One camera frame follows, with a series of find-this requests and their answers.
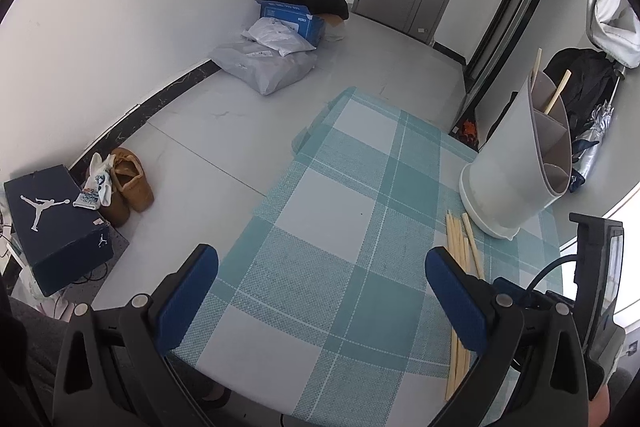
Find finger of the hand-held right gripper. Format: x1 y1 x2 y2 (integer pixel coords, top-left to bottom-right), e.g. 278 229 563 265
492 277 576 313

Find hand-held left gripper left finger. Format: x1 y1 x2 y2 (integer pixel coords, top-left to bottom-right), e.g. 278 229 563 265
52 244 236 427

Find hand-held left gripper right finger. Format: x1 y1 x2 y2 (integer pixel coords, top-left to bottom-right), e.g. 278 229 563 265
425 247 606 427

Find white utensil holder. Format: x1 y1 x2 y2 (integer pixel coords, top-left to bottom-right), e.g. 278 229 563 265
459 72 571 239

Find black slipper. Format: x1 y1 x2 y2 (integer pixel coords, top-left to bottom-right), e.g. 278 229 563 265
200 384 232 410

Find brown shoe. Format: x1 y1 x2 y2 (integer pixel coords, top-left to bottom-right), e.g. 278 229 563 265
109 148 155 212
97 187 132 228

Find silver folded umbrella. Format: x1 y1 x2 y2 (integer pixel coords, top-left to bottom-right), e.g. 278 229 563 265
567 67 628 192

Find white patterned sock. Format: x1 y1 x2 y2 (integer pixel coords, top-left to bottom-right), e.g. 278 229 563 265
73 153 118 210

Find navy shoe box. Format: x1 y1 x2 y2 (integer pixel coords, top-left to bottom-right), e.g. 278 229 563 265
4 164 117 298

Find teal plaid tablecloth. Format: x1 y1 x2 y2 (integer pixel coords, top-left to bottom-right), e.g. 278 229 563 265
165 87 566 427

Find person's grey trousers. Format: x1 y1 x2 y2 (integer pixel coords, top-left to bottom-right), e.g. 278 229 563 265
0 294 71 427

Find black hanging jacket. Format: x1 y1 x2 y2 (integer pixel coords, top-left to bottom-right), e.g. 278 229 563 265
542 48 618 142

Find grey plastic parcel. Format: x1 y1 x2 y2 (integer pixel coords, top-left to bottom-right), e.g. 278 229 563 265
209 41 318 96

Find white hanging bag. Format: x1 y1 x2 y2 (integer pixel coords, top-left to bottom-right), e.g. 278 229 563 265
585 0 640 70

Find white plastic parcel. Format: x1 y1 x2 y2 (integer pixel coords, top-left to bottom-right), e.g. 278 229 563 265
241 18 318 58

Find clear plastic bag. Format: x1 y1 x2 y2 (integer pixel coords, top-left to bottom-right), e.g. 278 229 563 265
320 12 348 42

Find blue cardboard box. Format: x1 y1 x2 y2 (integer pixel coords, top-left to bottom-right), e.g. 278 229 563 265
259 0 326 48

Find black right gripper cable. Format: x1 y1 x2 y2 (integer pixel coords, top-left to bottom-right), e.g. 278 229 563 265
530 253 578 295

